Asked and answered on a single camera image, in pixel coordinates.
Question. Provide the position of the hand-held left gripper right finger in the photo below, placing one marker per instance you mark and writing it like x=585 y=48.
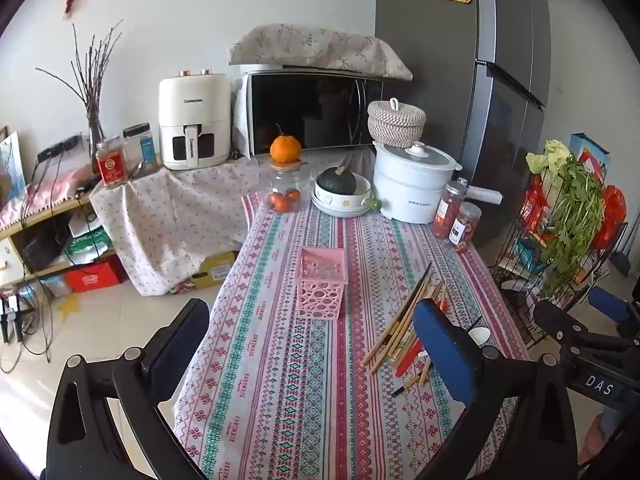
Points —
x=440 y=342

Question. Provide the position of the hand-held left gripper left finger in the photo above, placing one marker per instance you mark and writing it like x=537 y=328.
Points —
x=175 y=332

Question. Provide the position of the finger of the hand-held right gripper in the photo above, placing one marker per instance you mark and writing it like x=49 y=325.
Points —
x=570 y=337
x=607 y=305

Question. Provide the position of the red plastic spoon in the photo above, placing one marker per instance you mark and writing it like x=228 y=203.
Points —
x=409 y=357

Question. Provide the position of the white plastic spoon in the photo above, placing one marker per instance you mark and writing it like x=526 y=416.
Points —
x=480 y=336

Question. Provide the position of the bundle of wooden chopsticks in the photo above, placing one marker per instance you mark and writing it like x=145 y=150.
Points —
x=395 y=332

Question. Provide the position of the pink plastic basket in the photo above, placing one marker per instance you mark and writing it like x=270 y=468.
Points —
x=320 y=300

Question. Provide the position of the yellow cardboard box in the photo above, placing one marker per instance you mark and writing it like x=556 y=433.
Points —
x=215 y=270

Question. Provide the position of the red plastic bag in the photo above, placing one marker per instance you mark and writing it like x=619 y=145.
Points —
x=612 y=210

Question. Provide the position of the red box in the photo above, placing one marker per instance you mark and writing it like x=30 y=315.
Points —
x=92 y=277

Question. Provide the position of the bunch of leafy greens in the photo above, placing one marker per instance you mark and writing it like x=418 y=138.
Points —
x=575 y=210

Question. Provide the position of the floral cabinet cloth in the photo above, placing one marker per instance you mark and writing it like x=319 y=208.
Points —
x=165 y=220

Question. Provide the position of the short dried snack jar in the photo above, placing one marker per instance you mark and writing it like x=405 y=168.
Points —
x=465 y=230

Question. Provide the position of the red snack packet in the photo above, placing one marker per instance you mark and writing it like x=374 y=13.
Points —
x=535 y=205

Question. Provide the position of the green white bag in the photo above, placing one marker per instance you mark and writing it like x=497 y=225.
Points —
x=87 y=245

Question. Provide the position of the tall red snack jar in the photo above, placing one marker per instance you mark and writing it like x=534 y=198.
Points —
x=447 y=215

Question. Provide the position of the patterned striped tablecloth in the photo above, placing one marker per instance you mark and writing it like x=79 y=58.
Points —
x=300 y=385

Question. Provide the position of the colourful printed box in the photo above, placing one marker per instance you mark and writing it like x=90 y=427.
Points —
x=592 y=152

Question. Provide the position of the small green fruit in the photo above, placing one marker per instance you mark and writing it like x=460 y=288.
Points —
x=372 y=203

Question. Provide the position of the napa cabbage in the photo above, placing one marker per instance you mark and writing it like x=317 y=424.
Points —
x=547 y=157

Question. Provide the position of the white electric pot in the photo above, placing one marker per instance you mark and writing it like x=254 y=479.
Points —
x=405 y=185

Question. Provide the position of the small tangerine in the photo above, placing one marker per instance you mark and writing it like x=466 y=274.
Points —
x=276 y=201
x=293 y=196

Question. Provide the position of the white ceramic bowl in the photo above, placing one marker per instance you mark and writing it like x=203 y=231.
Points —
x=340 y=207

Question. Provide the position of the red label jar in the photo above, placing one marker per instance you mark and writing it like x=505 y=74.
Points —
x=111 y=167

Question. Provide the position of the wooden shelf unit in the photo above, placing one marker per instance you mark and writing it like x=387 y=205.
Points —
x=30 y=226

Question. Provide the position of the blue label jar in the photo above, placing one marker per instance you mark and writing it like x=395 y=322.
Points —
x=142 y=147

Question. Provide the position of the glass jar wooden lid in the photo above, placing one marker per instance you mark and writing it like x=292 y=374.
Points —
x=285 y=180

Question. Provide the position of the pink cloth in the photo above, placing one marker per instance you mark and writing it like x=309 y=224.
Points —
x=55 y=185

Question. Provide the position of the dark green squash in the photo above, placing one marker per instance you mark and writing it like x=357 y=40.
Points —
x=335 y=180

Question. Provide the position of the large orange with stem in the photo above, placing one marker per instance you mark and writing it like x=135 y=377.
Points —
x=286 y=150

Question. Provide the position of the black power strip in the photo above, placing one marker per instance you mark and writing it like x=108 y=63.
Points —
x=57 y=149

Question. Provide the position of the woven lidded basket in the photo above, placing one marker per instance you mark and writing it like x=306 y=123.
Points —
x=395 y=125

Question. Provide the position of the white air fryer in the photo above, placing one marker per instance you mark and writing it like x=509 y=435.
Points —
x=195 y=110

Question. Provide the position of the framed picture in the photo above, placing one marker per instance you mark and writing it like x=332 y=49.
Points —
x=10 y=170

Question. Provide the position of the dry branches in vase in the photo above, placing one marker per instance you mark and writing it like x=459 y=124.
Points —
x=95 y=110

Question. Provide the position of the white microwave oven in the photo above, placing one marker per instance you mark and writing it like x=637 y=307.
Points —
x=300 y=110

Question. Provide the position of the grey refrigerator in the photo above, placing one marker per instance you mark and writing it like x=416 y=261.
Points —
x=435 y=60

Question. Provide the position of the floral cloth cover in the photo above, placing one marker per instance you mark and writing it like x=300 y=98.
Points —
x=310 y=45

